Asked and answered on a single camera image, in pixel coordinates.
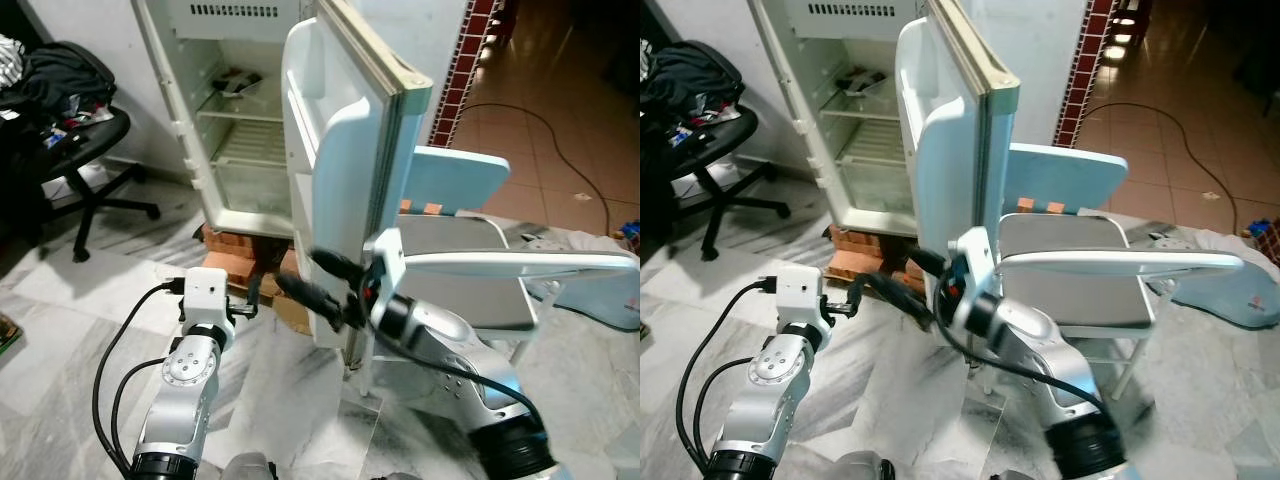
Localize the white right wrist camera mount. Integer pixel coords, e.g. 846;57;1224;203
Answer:
945;226;1004;336
363;227;408;333

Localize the dark flat packet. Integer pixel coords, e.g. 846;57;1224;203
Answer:
845;68;891;96
215;68;263;96

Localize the white crumpled sheet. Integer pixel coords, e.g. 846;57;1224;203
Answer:
1140;225;1261;271
520;225;641;263

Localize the short black left arm cable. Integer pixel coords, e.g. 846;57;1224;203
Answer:
690;357;756;471
108;358;169;471

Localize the grey robot leg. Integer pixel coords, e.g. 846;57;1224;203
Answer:
225;452;277;480
830;450;896;480

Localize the black office chair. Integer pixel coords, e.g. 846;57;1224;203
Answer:
30;105;161;264
640;100;791;263

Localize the black floor cable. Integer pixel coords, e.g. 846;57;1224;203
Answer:
460;100;613;239
1085;100;1243;239

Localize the long black left arm cable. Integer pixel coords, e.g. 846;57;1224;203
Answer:
92;278;186;479
676;278;781;477

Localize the black clothes pile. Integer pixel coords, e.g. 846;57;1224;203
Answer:
645;40;746;126
15;42;119;126

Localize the white wire fridge shelf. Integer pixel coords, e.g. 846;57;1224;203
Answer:
208;120;293;191
835;120;906;191

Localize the white fridge door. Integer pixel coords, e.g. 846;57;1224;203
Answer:
895;0;1021;383
283;0;433;393

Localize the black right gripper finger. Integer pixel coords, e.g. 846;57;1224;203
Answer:
308;246;367;286
866;270;939;329
905;243;951;279
274;270;351;333

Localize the grey metal folding chair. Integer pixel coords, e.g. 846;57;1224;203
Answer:
385;213;641;401
985;212;1246;403

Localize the striped cloth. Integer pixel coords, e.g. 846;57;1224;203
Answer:
0;35;26;91

